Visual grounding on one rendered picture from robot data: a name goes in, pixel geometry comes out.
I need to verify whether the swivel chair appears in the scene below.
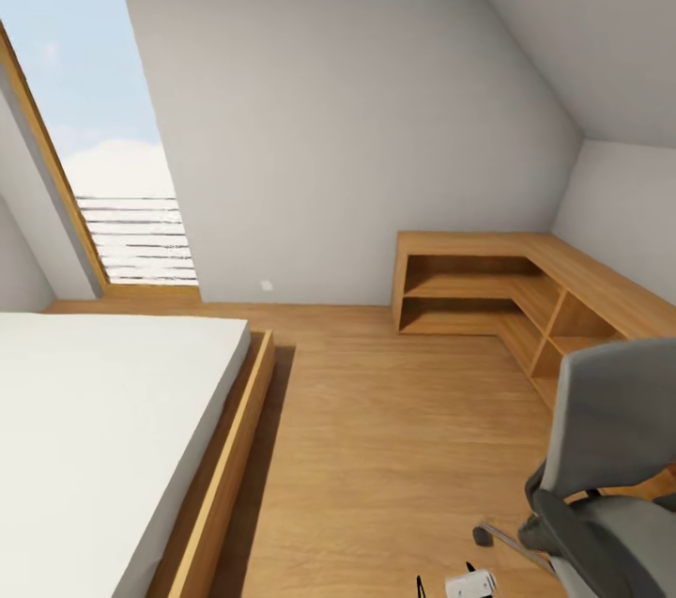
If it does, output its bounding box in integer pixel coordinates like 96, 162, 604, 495
472, 338, 676, 598

